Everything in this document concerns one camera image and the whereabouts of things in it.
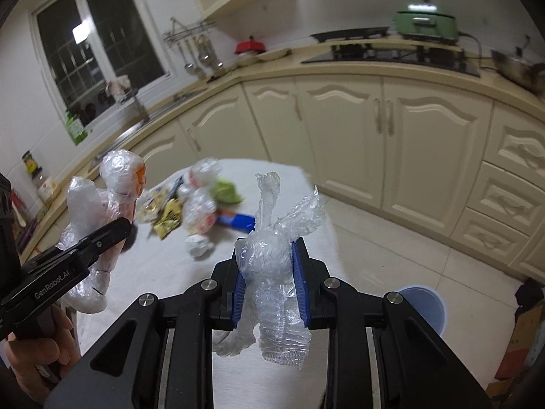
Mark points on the green crumpled wrapper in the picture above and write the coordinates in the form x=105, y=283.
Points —
x=228, y=191

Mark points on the glass jar dark lid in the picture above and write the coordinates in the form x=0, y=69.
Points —
x=40, y=179

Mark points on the white towel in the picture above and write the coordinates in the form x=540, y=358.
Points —
x=170, y=281

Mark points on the pink cloth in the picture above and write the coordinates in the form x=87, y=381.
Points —
x=117, y=87

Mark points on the clear plastic wrap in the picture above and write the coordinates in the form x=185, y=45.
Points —
x=266, y=264

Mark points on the kitchen window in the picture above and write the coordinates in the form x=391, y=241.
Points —
x=102, y=30

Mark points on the cream kitchen base cabinet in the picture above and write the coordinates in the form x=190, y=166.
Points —
x=425, y=149

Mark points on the green bottle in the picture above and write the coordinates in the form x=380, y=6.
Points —
x=76, y=128

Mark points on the blue trash bin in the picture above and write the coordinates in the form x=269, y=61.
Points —
x=425, y=306

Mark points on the red pot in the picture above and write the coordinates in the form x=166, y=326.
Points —
x=250, y=47

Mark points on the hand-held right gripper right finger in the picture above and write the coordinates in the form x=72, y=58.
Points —
x=303, y=289

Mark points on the red printed clear plastic bag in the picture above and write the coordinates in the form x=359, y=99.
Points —
x=200, y=177

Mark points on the green electric pot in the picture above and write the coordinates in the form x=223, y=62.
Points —
x=425, y=23

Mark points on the blue snack packet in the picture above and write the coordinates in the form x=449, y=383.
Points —
x=236, y=220

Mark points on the cardboard box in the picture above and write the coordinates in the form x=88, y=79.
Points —
x=521, y=349

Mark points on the crumpled white paper ball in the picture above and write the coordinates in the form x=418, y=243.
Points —
x=199, y=247

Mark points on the black gas stove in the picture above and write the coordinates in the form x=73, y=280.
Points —
x=396, y=57

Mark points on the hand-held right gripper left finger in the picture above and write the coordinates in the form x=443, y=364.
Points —
x=237, y=298

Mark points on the black griddle pan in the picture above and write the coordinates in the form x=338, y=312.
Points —
x=349, y=34

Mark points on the hanging metal kitchen utensils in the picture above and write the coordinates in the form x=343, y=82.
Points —
x=204, y=55

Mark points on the clear plastic bag orange label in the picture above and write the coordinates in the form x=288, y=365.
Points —
x=200, y=213

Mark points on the metal utensil rack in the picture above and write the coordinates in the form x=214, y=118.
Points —
x=187, y=30

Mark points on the dark cloth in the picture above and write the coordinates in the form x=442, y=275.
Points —
x=528, y=298

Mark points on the metal wok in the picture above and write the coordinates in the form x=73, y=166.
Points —
x=517, y=70

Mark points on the white translucent plastic bag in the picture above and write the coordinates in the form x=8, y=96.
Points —
x=83, y=204

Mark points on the yellow and black snack wrapper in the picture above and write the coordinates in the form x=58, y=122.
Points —
x=169, y=219

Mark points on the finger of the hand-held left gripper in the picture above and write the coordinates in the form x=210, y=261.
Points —
x=100, y=238

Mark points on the person's left hand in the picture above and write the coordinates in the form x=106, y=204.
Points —
x=25, y=364

